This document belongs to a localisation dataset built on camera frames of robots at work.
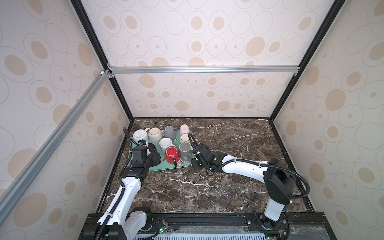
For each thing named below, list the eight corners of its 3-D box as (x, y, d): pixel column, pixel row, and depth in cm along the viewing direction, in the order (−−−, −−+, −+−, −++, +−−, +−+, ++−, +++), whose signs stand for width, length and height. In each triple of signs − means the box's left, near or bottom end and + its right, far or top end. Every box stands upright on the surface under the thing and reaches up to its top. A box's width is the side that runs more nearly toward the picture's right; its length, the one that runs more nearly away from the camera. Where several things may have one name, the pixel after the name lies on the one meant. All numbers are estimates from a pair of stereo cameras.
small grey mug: (165, 142, 108) (163, 132, 99) (169, 132, 114) (167, 122, 105) (173, 143, 107) (171, 133, 99) (177, 133, 113) (175, 123, 105)
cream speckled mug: (150, 145, 106) (147, 137, 98) (153, 136, 111) (150, 127, 104) (161, 145, 106) (159, 137, 98) (163, 136, 111) (160, 127, 104)
